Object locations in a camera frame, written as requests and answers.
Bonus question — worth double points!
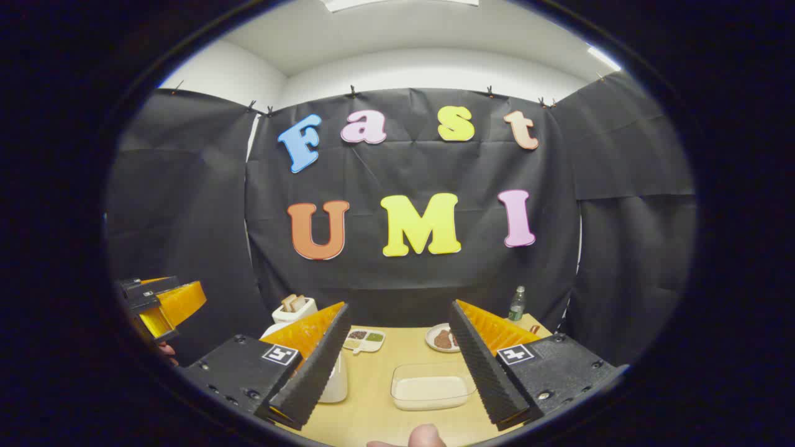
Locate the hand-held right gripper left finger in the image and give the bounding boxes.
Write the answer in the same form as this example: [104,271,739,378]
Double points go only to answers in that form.
[177,302,352,431]

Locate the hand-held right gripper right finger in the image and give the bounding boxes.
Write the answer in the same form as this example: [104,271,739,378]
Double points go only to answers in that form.
[448,299,619,432]

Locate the white rice cooker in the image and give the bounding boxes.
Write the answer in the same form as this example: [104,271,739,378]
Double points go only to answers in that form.
[261,322,348,404]

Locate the white divided seasoning tray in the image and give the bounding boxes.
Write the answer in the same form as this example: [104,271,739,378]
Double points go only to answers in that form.
[343,328,386,354]

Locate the white round plate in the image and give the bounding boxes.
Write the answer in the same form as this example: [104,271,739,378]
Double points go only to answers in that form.
[425,323,461,353]

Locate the white toaster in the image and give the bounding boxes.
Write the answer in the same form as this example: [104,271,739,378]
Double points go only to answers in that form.
[272,297,319,325]

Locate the clear glass dish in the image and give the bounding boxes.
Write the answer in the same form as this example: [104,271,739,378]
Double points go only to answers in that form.
[390,363,478,412]

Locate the black backdrop cloth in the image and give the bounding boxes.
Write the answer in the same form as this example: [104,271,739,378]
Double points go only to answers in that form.
[106,71,696,367]

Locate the ceiling light panel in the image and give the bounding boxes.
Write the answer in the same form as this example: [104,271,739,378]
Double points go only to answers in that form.
[587,45,622,72]
[323,0,480,13]

